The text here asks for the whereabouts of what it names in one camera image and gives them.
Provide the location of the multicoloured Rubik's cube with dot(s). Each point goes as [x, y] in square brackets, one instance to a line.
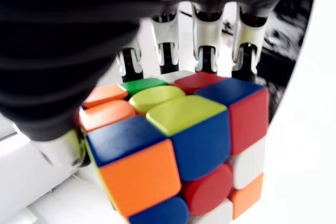
[170, 142]

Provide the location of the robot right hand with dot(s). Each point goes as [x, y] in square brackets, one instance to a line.
[65, 37]

